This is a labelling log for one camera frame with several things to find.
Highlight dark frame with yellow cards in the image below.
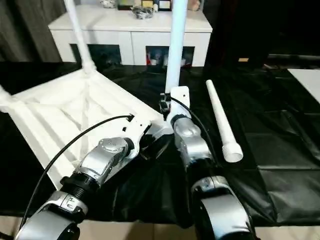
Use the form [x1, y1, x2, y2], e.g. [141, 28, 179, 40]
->
[117, 0, 174, 11]

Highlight spotted white plush toy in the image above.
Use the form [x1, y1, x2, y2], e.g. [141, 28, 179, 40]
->
[99, 0, 119, 10]

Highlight bag of black items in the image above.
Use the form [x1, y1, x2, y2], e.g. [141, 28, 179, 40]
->
[130, 5, 154, 21]

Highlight black left wrist camera cable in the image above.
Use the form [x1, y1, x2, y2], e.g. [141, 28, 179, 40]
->
[21, 113, 136, 226]

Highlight dark grey curtain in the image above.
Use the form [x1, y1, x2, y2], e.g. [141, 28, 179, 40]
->
[0, 0, 64, 64]

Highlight black plastic mat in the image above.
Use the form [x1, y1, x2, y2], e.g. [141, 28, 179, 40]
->
[0, 60, 320, 230]

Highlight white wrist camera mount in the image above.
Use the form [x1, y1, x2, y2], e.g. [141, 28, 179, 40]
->
[121, 115, 153, 161]
[166, 85, 193, 123]

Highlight white plastic table top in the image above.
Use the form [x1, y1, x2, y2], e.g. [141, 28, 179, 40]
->
[0, 65, 176, 194]

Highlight black low cabinet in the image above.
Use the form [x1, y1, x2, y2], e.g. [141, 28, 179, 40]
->
[206, 0, 320, 69]

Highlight beige plush toy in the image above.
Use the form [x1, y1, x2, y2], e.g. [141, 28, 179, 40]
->
[186, 0, 204, 12]

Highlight white plastic table leg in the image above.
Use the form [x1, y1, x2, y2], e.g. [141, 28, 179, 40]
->
[164, 0, 189, 97]
[205, 79, 244, 164]
[65, 0, 98, 76]
[0, 84, 14, 111]

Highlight white flat board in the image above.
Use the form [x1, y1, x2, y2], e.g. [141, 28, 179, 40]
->
[286, 68, 320, 105]

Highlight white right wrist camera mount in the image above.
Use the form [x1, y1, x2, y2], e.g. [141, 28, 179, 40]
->
[166, 85, 193, 123]

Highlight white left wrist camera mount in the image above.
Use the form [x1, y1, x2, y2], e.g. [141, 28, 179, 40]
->
[121, 115, 153, 161]

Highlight white sideboard cabinet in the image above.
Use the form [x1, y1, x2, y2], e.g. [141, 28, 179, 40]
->
[47, 4, 214, 68]

